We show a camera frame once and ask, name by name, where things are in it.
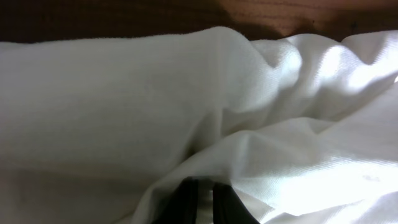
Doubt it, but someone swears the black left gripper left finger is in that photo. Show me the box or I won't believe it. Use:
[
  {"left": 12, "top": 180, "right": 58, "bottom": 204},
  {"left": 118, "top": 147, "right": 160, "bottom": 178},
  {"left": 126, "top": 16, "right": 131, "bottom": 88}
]
[{"left": 152, "top": 177, "right": 199, "bottom": 224}]

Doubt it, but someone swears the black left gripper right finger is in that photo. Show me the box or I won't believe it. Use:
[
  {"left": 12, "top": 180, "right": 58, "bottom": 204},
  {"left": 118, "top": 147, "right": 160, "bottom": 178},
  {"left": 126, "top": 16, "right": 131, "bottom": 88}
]
[{"left": 212, "top": 182, "right": 259, "bottom": 224}]

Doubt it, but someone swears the white printed t-shirt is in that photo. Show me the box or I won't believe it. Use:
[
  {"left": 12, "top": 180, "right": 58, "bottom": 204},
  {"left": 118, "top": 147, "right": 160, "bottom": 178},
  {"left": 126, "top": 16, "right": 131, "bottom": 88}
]
[{"left": 1, "top": 27, "right": 397, "bottom": 223}]

